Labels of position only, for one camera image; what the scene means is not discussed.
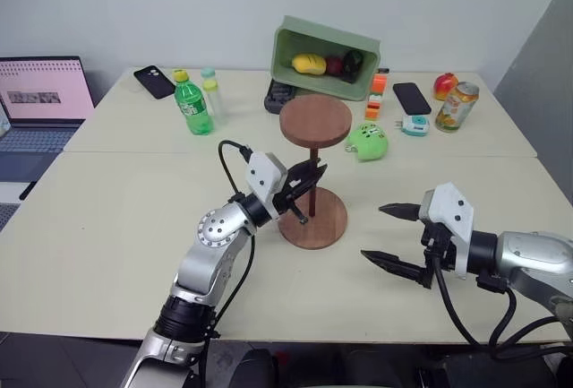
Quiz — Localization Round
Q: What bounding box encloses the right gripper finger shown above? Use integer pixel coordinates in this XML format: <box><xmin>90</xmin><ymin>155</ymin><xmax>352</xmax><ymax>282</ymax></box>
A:
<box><xmin>360</xmin><ymin>248</ymin><xmax>433</xmax><ymax>290</ymax></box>
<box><xmin>378</xmin><ymin>202</ymin><xmax>424</xmax><ymax>224</ymax></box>

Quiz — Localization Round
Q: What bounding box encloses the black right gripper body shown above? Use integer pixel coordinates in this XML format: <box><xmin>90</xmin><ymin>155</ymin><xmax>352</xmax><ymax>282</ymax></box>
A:
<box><xmin>419</xmin><ymin>220</ymin><xmax>458</xmax><ymax>291</ymax></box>

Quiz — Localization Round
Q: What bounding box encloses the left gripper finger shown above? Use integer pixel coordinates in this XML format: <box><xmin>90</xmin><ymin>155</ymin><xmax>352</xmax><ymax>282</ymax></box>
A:
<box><xmin>291</xmin><ymin>159</ymin><xmax>329</xmax><ymax>179</ymax></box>
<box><xmin>296</xmin><ymin>166</ymin><xmax>329</xmax><ymax>195</ymax></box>

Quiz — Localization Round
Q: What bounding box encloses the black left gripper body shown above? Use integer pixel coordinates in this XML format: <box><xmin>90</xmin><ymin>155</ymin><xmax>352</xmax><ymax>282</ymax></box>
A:
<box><xmin>272</xmin><ymin>167</ymin><xmax>314</xmax><ymax>225</ymax></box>

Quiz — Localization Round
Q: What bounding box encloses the wooden pole with round disc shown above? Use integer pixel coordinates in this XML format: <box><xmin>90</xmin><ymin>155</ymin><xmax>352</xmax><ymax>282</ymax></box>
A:
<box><xmin>278</xmin><ymin>94</ymin><xmax>354</xmax><ymax>220</ymax></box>

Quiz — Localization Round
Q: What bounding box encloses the round wooden base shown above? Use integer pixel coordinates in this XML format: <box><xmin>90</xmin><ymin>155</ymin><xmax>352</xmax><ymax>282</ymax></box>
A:
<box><xmin>277</xmin><ymin>185</ymin><xmax>349</xmax><ymax>251</ymax></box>

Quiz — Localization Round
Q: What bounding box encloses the grey perforated metal stand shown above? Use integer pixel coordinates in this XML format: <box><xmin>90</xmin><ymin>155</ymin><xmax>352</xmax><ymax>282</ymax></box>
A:
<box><xmin>0</xmin><ymin>199</ymin><xmax>21</xmax><ymax>233</ymax></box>

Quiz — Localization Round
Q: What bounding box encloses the green plush toy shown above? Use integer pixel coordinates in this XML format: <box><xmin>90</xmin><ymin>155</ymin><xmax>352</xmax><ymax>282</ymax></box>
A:
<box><xmin>344</xmin><ymin>122</ymin><xmax>389</xmax><ymax>163</ymax></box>

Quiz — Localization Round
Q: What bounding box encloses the black keypad device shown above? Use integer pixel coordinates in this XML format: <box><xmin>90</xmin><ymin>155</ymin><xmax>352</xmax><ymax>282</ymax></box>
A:
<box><xmin>263</xmin><ymin>79</ymin><xmax>299</xmax><ymax>115</ymax></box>

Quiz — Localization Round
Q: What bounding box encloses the green plastic bin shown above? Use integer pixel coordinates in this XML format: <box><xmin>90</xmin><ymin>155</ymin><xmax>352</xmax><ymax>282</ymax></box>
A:
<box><xmin>270</xmin><ymin>14</ymin><xmax>382</xmax><ymax>103</ymax></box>

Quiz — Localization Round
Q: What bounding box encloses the white and orange block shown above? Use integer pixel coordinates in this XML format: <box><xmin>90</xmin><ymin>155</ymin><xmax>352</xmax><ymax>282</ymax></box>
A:
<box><xmin>364</xmin><ymin>91</ymin><xmax>385</xmax><ymax>121</ymax></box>

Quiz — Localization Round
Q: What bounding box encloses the white teal power adapter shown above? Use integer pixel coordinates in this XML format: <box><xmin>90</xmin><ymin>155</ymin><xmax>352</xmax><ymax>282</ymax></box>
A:
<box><xmin>393</xmin><ymin>113</ymin><xmax>432</xmax><ymax>137</ymax></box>

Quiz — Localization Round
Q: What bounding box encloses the yellow toy fruit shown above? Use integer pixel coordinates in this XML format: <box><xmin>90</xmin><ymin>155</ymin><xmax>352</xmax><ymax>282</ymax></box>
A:
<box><xmin>291</xmin><ymin>52</ymin><xmax>328</xmax><ymax>76</ymax></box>

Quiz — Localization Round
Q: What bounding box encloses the dark green toy vegetable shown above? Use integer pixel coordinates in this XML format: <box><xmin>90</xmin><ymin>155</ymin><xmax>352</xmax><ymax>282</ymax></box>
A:
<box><xmin>342</xmin><ymin>49</ymin><xmax>364</xmax><ymax>83</ymax></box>

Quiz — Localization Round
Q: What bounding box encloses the plain black phone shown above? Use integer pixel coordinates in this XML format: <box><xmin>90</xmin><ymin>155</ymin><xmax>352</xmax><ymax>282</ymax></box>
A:
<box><xmin>392</xmin><ymin>82</ymin><xmax>433</xmax><ymax>116</ymax></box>

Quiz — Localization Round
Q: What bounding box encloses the orange juice can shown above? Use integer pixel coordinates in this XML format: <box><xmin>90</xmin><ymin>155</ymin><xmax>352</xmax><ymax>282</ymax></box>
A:
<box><xmin>433</xmin><ymin>82</ymin><xmax>481</xmax><ymax>134</ymax></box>

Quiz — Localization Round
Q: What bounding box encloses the clear bottle green lid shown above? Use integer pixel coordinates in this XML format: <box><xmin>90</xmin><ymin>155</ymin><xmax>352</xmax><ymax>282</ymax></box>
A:
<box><xmin>200</xmin><ymin>67</ymin><xmax>229</xmax><ymax>132</ymax></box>

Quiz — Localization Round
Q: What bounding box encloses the green soda bottle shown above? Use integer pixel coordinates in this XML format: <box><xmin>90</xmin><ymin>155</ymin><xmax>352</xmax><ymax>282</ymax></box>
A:
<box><xmin>173</xmin><ymin>68</ymin><xmax>215</xmax><ymax>137</ymax></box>

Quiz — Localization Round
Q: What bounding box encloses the red apple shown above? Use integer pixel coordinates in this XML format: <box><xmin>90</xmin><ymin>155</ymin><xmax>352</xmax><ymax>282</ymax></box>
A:
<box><xmin>432</xmin><ymin>72</ymin><xmax>460</xmax><ymax>102</ymax></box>

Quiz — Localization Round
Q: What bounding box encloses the open laptop pink screen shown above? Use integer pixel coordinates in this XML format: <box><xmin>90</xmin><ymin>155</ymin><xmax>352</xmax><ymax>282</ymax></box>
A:
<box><xmin>0</xmin><ymin>56</ymin><xmax>97</xmax><ymax>183</ymax></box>

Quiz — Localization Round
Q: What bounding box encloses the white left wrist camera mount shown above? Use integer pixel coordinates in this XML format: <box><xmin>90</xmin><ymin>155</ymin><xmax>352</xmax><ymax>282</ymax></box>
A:
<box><xmin>244</xmin><ymin>151</ymin><xmax>288</xmax><ymax>220</ymax></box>

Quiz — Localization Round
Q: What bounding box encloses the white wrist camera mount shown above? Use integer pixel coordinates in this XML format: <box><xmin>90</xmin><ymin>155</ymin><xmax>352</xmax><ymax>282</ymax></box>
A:
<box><xmin>418</xmin><ymin>183</ymin><xmax>475</xmax><ymax>280</ymax></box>
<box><xmin>244</xmin><ymin>151</ymin><xmax>288</xmax><ymax>220</ymax></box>

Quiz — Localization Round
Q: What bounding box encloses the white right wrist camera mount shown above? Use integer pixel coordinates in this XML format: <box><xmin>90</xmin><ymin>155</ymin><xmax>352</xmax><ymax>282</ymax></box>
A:
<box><xmin>418</xmin><ymin>183</ymin><xmax>475</xmax><ymax>280</ymax></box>

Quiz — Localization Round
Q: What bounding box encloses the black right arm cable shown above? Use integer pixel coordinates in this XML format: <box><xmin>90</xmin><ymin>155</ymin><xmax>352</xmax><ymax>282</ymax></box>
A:
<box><xmin>428</xmin><ymin>253</ymin><xmax>573</xmax><ymax>362</ymax></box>

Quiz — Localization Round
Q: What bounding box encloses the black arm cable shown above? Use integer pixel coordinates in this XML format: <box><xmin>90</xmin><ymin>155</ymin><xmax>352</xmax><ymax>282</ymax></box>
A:
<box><xmin>428</xmin><ymin>253</ymin><xmax>573</xmax><ymax>362</ymax></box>
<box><xmin>203</xmin><ymin>139</ymin><xmax>257</xmax><ymax>388</ymax></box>

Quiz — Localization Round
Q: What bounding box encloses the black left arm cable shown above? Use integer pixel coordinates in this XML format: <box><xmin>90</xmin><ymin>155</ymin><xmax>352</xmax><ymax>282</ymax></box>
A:
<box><xmin>203</xmin><ymin>139</ymin><xmax>257</xmax><ymax>388</ymax></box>

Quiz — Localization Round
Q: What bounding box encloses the black phone with camera ring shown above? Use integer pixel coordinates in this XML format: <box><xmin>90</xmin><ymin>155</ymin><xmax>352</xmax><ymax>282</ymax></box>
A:
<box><xmin>133</xmin><ymin>64</ymin><xmax>176</xmax><ymax>101</ymax></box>

